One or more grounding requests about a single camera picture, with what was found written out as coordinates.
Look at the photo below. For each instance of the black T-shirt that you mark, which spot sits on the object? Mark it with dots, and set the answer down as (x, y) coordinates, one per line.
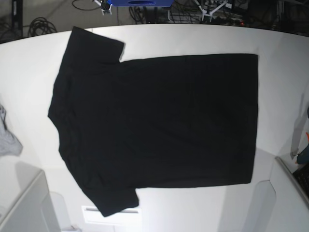
(167, 122)

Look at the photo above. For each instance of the white chair base legs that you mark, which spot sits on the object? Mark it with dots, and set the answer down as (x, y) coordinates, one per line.
(208, 8)

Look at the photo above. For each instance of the blue box at top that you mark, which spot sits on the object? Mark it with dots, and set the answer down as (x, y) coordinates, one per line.
(127, 3)

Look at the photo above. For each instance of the white slotted panel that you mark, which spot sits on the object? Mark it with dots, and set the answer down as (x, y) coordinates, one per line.
(127, 217)

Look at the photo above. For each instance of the grey cloth at left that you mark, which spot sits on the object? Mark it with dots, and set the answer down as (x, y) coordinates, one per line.
(9, 144)

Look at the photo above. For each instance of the orange teal object right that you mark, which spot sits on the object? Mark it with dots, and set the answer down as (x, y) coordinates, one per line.
(303, 156)

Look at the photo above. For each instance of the coiled black cable floor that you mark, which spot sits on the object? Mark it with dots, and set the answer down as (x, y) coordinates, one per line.
(40, 26)

